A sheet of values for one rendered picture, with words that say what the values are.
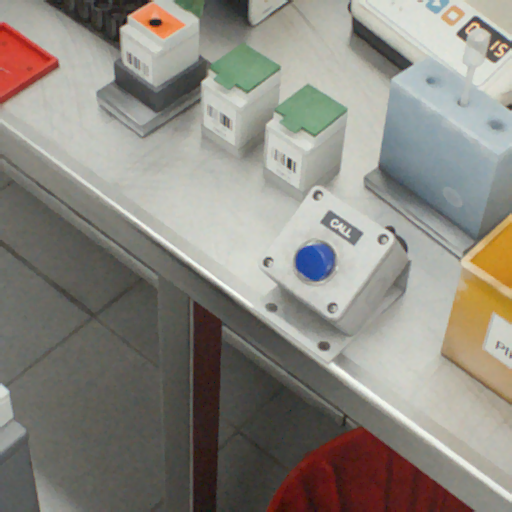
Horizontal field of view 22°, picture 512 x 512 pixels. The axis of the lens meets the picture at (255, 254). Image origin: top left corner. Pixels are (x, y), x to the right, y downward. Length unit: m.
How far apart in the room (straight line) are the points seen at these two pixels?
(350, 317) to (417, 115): 0.16
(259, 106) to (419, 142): 0.13
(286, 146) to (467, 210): 0.14
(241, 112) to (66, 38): 0.20
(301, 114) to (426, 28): 0.17
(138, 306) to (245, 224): 1.06
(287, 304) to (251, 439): 0.98
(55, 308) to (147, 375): 0.19
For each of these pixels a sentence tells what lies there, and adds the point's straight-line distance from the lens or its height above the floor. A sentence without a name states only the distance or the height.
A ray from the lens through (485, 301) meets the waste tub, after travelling 0.84.
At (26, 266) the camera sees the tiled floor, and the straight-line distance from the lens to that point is 2.08.
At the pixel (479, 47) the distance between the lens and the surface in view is 0.89.
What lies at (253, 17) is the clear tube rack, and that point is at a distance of 1.11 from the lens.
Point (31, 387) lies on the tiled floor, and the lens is 1.94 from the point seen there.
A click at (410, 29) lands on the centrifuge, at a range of 1.08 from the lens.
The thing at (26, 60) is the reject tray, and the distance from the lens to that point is 1.09.
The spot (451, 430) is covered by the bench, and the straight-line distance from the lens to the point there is 0.87.
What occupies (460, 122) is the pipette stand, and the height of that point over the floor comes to 0.98.
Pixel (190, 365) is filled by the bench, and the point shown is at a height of 0.70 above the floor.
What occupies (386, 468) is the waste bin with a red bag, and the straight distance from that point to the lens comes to 1.42.
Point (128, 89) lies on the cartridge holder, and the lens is 1.04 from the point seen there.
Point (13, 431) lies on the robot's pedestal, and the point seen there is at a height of 0.87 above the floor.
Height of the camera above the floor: 1.60
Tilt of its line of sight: 50 degrees down
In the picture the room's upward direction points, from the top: 4 degrees clockwise
